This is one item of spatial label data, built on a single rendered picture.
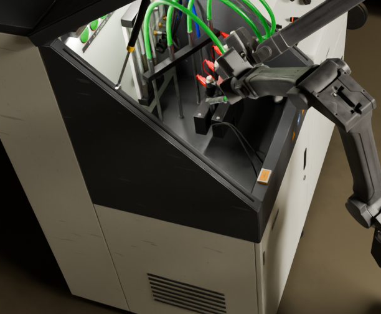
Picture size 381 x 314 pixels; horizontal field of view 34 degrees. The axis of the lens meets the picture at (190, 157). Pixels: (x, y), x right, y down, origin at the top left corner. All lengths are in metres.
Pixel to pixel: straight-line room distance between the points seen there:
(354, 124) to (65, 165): 1.10
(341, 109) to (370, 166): 0.19
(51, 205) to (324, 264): 1.25
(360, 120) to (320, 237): 1.79
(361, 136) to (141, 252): 1.21
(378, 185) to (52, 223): 1.34
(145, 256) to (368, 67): 2.02
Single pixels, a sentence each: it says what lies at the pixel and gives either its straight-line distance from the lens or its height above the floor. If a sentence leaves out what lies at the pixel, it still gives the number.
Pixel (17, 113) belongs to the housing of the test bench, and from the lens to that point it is 1.96.
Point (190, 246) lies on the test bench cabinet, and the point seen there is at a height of 0.68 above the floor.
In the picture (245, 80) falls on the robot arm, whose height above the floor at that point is 1.41.
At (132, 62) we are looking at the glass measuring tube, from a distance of 2.11.
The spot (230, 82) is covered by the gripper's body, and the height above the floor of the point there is 1.28.
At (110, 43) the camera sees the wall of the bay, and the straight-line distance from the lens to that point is 1.97.
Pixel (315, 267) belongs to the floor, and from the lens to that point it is 2.86.
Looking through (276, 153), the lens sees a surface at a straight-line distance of 1.98.
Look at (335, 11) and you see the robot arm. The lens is 1.74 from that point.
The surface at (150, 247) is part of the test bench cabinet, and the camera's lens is 2.21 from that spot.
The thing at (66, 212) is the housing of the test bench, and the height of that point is 0.70.
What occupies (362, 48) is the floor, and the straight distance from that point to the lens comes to 3.94.
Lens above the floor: 2.40
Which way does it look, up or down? 47 degrees down
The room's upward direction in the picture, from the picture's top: 9 degrees counter-clockwise
